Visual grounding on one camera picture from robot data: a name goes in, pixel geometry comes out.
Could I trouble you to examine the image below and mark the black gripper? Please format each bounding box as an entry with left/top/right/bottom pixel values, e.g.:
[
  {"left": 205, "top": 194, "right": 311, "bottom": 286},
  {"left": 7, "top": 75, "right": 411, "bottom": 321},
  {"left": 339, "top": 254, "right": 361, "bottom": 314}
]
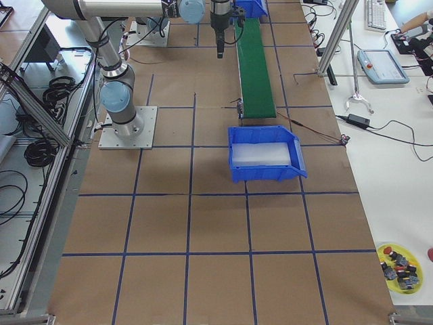
[{"left": 210, "top": 0, "right": 244, "bottom": 58}]

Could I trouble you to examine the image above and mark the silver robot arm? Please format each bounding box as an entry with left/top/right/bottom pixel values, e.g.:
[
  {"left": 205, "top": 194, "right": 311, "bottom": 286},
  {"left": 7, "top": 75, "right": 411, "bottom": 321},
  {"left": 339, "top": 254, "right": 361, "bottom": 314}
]
[{"left": 43, "top": 1, "right": 245, "bottom": 137}]

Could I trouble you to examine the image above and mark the yellow plate of buttons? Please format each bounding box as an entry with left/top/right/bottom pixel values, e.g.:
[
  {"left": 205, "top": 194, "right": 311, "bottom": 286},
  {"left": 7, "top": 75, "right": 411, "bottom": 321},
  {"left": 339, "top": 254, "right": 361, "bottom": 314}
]
[{"left": 376, "top": 243, "right": 424, "bottom": 295}]

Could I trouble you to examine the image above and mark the left blue plastic bin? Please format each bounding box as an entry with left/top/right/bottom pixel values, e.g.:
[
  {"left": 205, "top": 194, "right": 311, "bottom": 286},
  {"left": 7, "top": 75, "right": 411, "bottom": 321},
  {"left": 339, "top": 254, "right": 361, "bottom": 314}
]
[{"left": 235, "top": 0, "right": 268, "bottom": 18}]

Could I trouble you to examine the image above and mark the blue plastic bin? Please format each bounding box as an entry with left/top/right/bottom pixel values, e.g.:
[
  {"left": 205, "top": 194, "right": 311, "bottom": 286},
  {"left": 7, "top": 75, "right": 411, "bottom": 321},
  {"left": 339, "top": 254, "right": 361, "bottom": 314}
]
[
  {"left": 235, "top": 0, "right": 268, "bottom": 18},
  {"left": 228, "top": 125, "right": 308, "bottom": 183}
]

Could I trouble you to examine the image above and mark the green conveyor belt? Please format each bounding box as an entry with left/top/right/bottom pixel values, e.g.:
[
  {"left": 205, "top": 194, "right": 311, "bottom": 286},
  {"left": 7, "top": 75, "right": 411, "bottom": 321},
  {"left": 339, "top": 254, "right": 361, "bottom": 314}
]
[{"left": 235, "top": 18, "right": 276, "bottom": 119}]

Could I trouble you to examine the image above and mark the white foam pad right bin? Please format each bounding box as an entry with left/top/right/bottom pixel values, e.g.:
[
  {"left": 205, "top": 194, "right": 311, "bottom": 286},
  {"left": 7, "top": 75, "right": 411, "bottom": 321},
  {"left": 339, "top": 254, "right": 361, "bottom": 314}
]
[{"left": 230, "top": 142, "right": 291, "bottom": 167}]

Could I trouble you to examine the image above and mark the right blue plastic bin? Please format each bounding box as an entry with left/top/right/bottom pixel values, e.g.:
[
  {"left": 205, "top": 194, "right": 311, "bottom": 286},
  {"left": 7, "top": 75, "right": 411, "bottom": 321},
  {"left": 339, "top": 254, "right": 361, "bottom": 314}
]
[{"left": 228, "top": 125, "right": 308, "bottom": 183}]

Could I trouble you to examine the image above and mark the white keyboard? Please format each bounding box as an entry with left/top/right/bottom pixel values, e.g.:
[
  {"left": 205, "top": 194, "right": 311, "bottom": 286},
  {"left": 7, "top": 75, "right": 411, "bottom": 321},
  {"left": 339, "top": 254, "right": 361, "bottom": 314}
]
[{"left": 364, "top": 0, "right": 387, "bottom": 32}]

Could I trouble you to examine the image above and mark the black power adapter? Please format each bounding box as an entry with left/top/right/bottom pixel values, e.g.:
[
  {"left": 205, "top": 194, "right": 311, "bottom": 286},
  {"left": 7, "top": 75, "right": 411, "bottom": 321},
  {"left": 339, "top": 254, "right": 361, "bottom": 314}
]
[{"left": 346, "top": 114, "right": 370, "bottom": 129}]

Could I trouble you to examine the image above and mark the teach pendant tablet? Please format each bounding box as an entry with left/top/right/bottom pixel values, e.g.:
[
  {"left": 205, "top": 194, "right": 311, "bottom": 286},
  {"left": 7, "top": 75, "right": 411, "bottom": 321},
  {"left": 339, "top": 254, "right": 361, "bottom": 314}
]
[{"left": 357, "top": 49, "right": 410, "bottom": 85}]

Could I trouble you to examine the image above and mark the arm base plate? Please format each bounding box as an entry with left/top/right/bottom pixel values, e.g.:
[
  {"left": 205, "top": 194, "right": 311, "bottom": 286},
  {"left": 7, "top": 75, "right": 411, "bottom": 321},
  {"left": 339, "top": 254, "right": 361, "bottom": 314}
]
[
  {"left": 98, "top": 106, "right": 158, "bottom": 150},
  {"left": 126, "top": 18, "right": 170, "bottom": 47}
]

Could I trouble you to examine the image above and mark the black handle bar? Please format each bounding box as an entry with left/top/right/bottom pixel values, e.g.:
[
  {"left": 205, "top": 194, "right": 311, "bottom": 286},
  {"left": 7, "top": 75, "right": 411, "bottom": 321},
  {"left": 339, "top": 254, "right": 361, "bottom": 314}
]
[{"left": 326, "top": 64, "right": 338, "bottom": 86}]

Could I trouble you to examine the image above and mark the aluminium frame post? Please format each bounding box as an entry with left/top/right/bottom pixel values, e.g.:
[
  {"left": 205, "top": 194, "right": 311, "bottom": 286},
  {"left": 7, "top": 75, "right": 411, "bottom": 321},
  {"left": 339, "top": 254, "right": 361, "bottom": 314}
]
[{"left": 317, "top": 0, "right": 359, "bottom": 77}]

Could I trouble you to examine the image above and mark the red black wire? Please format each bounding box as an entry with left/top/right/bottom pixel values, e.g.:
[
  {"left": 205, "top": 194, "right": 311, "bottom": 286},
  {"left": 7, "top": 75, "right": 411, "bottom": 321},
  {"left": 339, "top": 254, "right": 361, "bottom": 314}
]
[{"left": 276, "top": 113, "right": 349, "bottom": 146}]

